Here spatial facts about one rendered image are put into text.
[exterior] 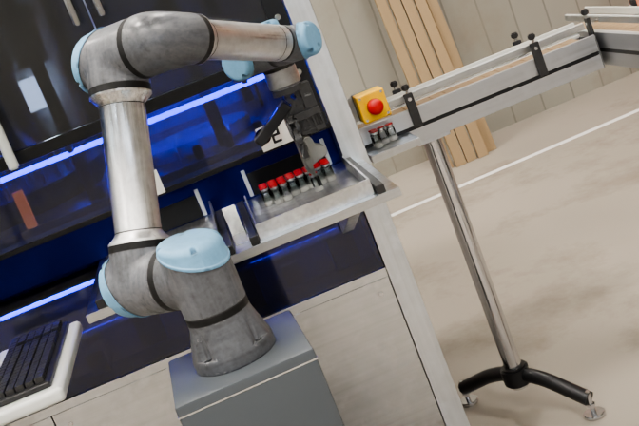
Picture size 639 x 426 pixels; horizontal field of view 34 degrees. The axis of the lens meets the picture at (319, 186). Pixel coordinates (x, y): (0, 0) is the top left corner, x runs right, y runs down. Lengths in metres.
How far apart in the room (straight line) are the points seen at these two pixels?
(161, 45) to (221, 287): 0.44
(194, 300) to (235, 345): 0.10
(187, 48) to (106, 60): 0.15
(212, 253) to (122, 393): 0.96
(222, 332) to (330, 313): 0.87
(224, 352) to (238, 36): 0.60
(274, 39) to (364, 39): 4.06
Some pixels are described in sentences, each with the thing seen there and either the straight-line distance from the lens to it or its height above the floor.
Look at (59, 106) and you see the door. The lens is 2.53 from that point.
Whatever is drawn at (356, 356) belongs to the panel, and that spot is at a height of 0.41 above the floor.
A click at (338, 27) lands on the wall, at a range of 6.10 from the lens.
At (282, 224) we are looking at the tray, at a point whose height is 0.89.
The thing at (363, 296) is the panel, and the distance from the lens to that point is 2.64.
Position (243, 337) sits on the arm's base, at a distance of 1.80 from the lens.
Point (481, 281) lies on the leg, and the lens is 2.87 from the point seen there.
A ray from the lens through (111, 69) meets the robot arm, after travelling 1.92.
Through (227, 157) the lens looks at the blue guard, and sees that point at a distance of 2.53.
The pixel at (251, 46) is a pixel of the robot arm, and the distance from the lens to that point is 2.03.
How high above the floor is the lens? 1.39
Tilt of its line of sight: 12 degrees down
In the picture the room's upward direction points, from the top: 21 degrees counter-clockwise
